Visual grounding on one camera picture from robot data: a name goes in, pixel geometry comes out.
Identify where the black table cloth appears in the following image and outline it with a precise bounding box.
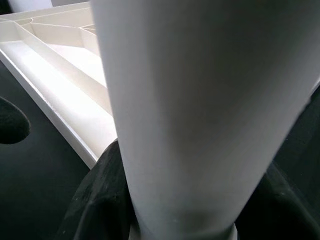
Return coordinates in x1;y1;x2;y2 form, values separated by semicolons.
0;59;320;240

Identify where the white plastic table top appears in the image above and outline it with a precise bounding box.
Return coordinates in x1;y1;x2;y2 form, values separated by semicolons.
0;1;120;170

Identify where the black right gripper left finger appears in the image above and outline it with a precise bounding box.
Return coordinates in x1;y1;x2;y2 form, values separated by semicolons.
57;139;141;240

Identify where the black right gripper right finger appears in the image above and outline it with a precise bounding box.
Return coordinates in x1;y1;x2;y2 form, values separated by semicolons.
234;159;320;240

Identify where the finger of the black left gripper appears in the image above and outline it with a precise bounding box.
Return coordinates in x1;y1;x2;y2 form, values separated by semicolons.
0;96;31;146

